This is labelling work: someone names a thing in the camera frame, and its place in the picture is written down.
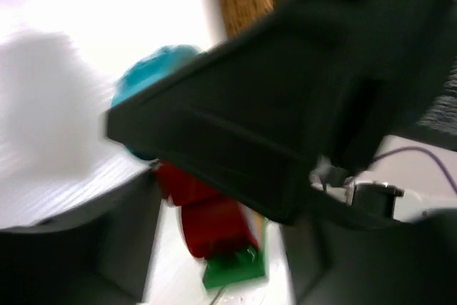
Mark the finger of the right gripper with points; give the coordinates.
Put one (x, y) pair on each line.
(316, 78)

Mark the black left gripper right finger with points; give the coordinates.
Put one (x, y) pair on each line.
(358, 253)

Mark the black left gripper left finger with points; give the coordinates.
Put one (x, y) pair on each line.
(96, 253)

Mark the red long brick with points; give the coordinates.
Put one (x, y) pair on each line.
(181, 189)

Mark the red flower picture lego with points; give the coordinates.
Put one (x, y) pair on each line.
(219, 225)

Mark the green lego base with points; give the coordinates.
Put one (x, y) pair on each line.
(245, 265)

